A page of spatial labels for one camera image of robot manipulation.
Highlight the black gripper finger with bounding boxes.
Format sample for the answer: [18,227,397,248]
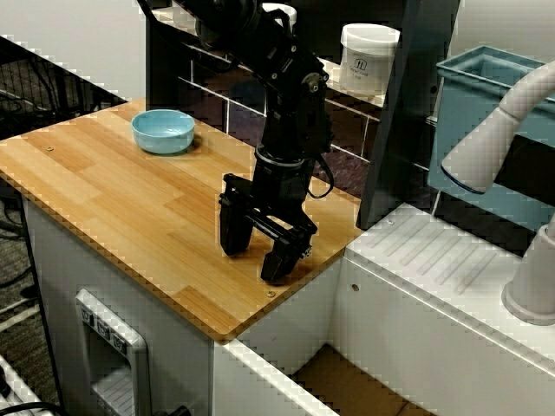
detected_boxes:
[218,202,256,257]
[260,239,304,283]

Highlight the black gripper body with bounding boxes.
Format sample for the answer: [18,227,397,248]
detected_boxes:
[218,146,320,261]

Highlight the light blue bowl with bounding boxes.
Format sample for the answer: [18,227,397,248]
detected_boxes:
[131,108,196,155]

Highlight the white toy sink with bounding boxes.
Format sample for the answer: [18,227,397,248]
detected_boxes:
[212,203,555,416]

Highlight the dark tiled backsplash panel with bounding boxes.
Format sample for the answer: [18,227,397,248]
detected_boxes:
[176,38,434,218]

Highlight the white kitchen cabinet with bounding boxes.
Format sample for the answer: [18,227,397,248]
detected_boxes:
[21,190,348,416]

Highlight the brown cardboard sheet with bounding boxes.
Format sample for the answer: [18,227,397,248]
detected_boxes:
[292,345,437,416]

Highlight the dark grey shelf unit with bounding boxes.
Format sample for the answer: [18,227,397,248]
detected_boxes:
[145,0,461,231]

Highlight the white jar with printed label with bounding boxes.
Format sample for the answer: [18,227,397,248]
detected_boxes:
[338,23,401,99]

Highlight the teal plastic bin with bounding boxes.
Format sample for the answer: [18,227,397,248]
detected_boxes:
[428,45,555,233]

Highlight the white toy faucet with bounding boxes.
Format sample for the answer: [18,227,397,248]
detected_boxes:
[441,60,555,327]

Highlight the white power strip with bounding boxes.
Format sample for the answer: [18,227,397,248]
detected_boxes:
[0,354,42,416]

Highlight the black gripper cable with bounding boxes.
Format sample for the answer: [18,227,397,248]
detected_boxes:
[305,151,336,201]

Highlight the black wire mesh fence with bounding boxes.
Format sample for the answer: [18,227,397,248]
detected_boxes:
[0,35,129,146]

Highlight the black floor cable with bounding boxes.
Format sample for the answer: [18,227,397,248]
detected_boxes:
[0,400,60,416]

